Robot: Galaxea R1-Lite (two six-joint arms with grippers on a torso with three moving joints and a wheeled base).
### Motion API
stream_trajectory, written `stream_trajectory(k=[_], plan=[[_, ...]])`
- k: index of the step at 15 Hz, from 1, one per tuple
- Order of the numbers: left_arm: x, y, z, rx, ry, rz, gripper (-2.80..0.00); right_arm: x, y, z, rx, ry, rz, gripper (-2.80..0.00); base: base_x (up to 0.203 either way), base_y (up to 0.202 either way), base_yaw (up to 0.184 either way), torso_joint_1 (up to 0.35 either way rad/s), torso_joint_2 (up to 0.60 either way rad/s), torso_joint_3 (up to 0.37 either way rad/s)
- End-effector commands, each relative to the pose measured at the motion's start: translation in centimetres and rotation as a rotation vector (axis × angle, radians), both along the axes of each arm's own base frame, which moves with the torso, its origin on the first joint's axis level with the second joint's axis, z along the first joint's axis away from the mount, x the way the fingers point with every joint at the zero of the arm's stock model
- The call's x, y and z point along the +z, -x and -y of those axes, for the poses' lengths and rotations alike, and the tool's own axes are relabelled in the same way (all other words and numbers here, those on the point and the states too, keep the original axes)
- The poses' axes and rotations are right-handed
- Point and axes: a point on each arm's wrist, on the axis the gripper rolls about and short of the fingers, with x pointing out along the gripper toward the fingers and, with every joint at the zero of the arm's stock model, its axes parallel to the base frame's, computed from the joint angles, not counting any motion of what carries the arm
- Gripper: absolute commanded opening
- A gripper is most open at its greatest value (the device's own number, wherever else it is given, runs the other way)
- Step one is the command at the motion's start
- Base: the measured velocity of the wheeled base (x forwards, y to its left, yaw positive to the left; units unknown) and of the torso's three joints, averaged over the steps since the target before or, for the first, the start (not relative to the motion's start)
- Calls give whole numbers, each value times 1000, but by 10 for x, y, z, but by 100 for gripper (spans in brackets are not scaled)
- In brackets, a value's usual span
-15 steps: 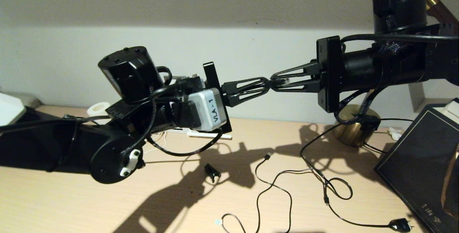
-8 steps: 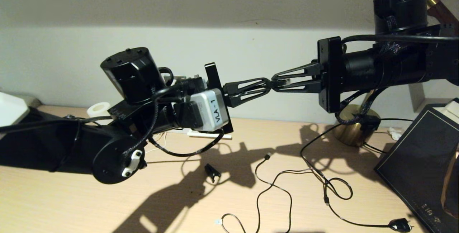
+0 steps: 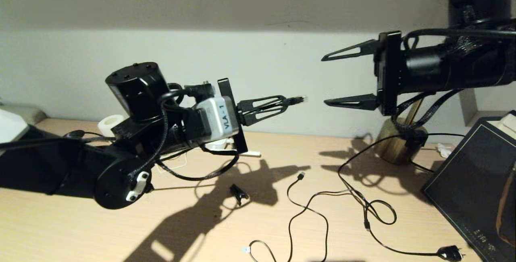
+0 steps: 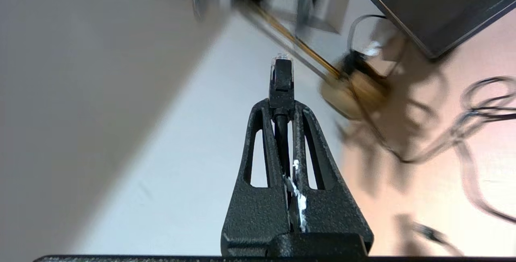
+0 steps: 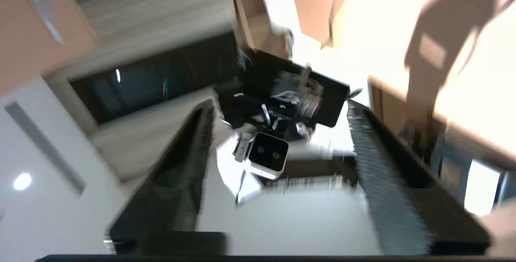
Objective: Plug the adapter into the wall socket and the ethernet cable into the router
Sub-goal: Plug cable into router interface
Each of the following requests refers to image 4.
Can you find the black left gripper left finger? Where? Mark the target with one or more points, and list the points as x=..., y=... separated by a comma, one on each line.
x=258, y=213

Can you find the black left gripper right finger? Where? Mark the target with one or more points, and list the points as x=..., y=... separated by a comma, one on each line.
x=330, y=213

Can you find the brass desk lamp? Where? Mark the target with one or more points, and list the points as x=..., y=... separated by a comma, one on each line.
x=354, y=92

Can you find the black block on lamp base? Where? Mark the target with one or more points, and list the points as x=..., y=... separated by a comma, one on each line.
x=360, y=66

